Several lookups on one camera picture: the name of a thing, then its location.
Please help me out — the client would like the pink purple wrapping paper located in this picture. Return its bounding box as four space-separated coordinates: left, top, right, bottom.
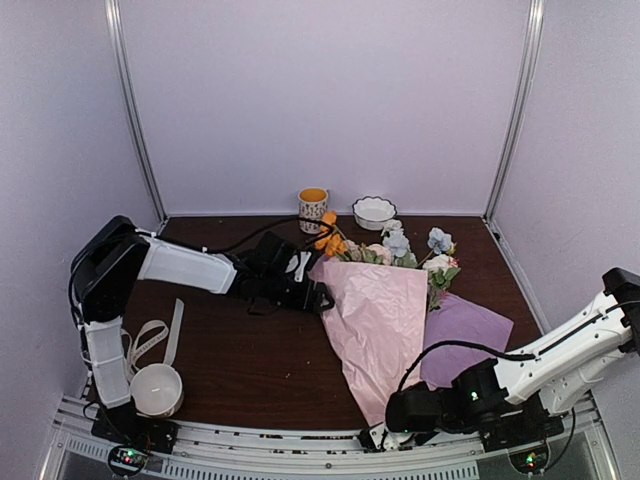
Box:
310 259 513 426

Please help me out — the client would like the light blue fake flower stem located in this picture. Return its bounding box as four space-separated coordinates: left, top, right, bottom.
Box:
381 219 458 271

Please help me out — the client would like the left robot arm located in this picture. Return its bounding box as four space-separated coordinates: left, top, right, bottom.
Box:
68 215 335 444

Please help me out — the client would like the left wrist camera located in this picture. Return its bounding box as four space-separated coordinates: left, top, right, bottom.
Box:
285 251 312 283

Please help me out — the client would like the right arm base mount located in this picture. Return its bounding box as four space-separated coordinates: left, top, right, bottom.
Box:
480 416 564 476

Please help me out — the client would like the aluminium front rail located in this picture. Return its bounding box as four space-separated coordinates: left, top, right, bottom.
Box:
39 389 616 480

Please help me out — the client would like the orange fake flower stem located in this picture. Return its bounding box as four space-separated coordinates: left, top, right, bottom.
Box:
314 211 347 260

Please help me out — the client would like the beige ribbon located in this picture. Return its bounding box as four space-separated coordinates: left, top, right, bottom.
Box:
121 299 185 381

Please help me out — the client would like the pink fake flower stem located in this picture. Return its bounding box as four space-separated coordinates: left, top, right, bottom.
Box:
342 240 393 266

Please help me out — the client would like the white round cup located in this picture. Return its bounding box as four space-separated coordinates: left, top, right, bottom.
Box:
130 363 184 418

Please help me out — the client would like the aluminium frame post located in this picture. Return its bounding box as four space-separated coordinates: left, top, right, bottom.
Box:
483 0 546 224
104 0 168 223

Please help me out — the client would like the right aluminium frame post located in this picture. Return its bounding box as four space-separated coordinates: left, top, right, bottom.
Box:
483 0 546 224

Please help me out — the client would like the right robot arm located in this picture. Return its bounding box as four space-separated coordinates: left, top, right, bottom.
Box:
358 268 639 452

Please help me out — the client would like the patterned mug with orange inside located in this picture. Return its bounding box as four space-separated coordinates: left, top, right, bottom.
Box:
298 187 329 235

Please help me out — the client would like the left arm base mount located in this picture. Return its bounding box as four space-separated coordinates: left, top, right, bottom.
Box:
91 414 179 477

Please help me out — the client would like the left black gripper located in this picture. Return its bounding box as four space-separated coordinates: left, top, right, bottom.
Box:
261 270 335 314

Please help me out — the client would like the white scalloped bowl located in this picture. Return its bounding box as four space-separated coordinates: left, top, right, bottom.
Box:
352 196 397 231

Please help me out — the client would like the left aluminium frame post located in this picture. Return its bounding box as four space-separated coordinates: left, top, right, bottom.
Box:
104 0 168 223

